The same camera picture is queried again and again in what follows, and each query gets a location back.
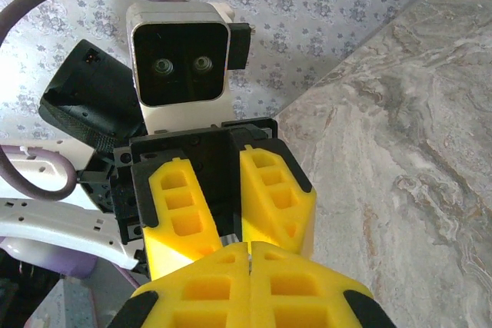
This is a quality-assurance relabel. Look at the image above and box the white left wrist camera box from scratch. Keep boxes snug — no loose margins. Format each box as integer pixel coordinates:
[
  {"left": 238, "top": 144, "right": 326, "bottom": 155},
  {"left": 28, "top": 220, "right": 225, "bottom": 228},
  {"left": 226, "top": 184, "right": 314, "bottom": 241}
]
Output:
[{"left": 125, "top": 0, "right": 254, "bottom": 136}]

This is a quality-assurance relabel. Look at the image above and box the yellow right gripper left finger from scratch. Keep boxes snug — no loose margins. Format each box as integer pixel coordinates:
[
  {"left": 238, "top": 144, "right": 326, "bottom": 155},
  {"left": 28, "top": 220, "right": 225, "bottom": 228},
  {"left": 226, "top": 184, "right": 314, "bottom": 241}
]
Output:
[{"left": 101, "top": 245, "right": 254, "bottom": 328}]

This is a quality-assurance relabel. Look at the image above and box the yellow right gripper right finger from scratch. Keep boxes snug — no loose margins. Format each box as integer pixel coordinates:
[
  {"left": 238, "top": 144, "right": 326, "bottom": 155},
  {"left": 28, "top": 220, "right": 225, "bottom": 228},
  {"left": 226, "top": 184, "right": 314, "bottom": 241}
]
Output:
[{"left": 251, "top": 241, "right": 397, "bottom": 328}]

